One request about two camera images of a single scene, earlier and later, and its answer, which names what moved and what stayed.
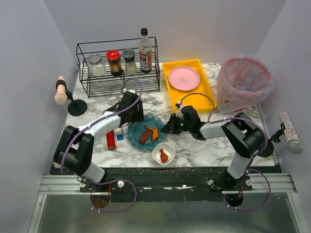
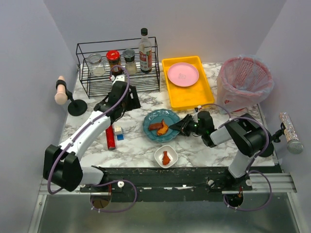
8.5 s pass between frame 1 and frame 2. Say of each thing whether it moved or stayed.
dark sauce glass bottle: stayed
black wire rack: stayed
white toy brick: stayed
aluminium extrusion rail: stayed
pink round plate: moved
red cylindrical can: stayed
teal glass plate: moved
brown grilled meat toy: moved
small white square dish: moved
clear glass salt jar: stayed
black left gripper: moved
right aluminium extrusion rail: stayed
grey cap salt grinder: stayed
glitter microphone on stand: stayed
